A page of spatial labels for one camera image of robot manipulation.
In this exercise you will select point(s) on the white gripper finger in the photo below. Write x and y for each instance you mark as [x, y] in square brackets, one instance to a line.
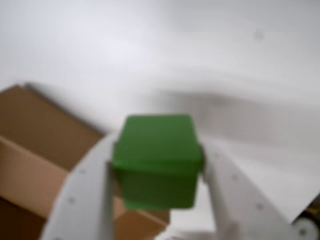
[240, 207]
[82, 195]

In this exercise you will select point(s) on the green cube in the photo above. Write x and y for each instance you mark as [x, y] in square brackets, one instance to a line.
[157, 155]

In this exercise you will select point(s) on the brown cardboard box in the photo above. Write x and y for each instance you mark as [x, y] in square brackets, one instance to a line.
[32, 150]

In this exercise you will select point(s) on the white round object green centre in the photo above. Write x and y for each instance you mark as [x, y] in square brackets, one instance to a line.
[303, 231]

